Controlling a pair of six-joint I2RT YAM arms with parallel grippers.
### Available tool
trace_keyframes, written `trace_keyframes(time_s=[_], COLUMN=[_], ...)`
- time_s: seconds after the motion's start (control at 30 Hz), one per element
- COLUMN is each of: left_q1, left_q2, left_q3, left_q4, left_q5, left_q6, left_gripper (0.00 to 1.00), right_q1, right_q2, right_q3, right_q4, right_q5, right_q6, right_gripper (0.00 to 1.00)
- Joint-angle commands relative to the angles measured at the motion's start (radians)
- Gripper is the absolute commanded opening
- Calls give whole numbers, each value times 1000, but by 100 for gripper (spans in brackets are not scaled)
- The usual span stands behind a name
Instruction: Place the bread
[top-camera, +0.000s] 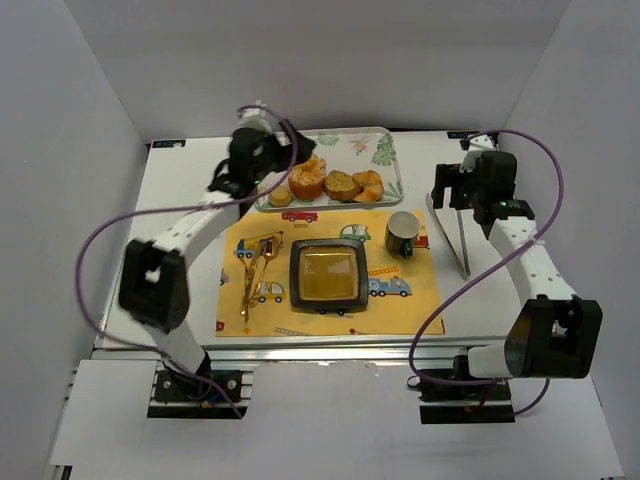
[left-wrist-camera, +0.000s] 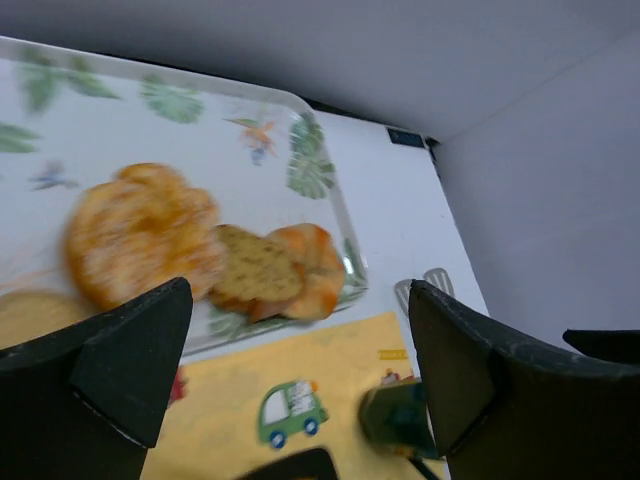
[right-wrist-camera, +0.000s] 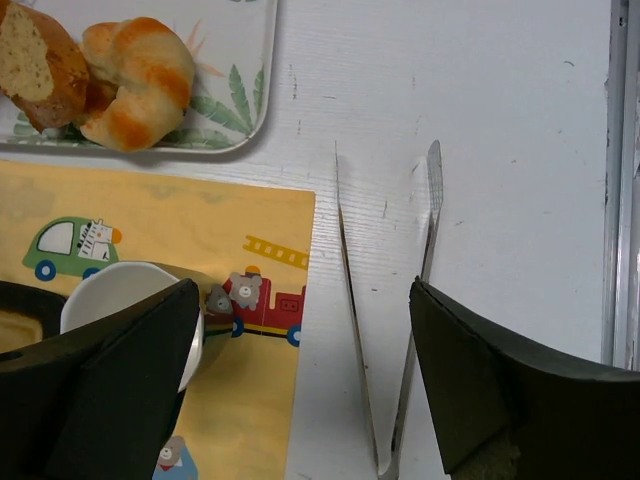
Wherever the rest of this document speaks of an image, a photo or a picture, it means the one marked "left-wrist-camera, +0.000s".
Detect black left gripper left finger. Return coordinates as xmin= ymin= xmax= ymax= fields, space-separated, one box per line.
xmin=1 ymin=277 xmax=193 ymax=479

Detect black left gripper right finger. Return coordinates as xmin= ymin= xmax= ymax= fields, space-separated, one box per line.
xmin=409 ymin=280 xmax=639 ymax=479

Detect metal serving tongs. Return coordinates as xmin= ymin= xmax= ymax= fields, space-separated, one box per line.
xmin=394 ymin=267 xmax=456 ymax=319

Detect large orange sugared bun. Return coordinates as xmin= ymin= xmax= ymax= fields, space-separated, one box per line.
xmin=64 ymin=163 xmax=224 ymax=310

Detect herb bread slice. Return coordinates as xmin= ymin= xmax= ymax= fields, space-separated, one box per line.
xmin=209 ymin=224 xmax=305 ymax=323

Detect small round yellow cake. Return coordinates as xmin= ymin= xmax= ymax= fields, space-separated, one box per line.
xmin=1 ymin=290 xmax=94 ymax=349

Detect dark green mug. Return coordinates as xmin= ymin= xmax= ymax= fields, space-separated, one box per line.
xmin=357 ymin=378 xmax=441 ymax=479

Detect black square plate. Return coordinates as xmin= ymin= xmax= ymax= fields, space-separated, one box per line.
xmin=239 ymin=447 xmax=339 ymax=480

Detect yellow vehicle-print placemat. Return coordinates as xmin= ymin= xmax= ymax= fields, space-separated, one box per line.
xmin=142 ymin=312 xmax=421 ymax=479

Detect twisted orange croissant roll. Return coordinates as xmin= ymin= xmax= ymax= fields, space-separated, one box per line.
xmin=266 ymin=223 xmax=345 ymax=322

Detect white leaf-print tray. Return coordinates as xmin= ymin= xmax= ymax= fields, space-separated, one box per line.
xmin=0 ymin=35 xmax=370 ymax=357

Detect blue right table label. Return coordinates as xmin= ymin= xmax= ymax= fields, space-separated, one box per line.
xmin=386 ymin=127 xmax=426 ymax=149

